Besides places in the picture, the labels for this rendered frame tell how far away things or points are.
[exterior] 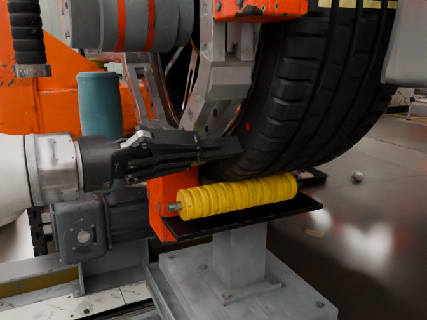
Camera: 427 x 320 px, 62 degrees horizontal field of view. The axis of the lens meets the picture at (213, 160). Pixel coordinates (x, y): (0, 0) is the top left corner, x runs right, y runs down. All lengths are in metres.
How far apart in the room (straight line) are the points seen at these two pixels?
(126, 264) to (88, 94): 0.68
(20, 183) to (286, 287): 0.69
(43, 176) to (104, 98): 0.36
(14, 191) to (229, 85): 0.29
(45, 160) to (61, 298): 0.82
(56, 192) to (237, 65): 0.27
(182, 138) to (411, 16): 0.30
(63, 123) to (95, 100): 0.37
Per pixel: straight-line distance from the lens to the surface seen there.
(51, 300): 1.24
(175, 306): 1.01
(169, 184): 0.71
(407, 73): 0.44
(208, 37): 0.48
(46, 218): 1.33
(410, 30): 0.44
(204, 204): 0.65
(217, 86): 0.47
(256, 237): 0.87
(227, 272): 0.89
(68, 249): 1.04
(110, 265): 1.28
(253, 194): 0.69
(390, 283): 1.48
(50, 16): 13.76
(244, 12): 0.40
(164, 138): 0.48
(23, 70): 0.50
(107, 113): 0.79
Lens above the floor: 0.78
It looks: 16 degrees down
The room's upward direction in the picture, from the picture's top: straight up
